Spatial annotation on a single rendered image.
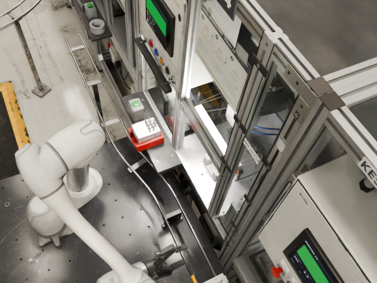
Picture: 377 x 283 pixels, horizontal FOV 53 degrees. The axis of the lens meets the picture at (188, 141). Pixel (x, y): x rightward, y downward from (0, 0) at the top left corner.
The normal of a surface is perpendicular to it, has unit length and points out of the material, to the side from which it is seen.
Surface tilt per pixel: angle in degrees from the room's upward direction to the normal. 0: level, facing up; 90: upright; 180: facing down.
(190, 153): 0
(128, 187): 0
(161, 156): 0
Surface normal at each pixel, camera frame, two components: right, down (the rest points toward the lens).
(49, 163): 0.42, 0.07
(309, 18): 0.08, -0.54
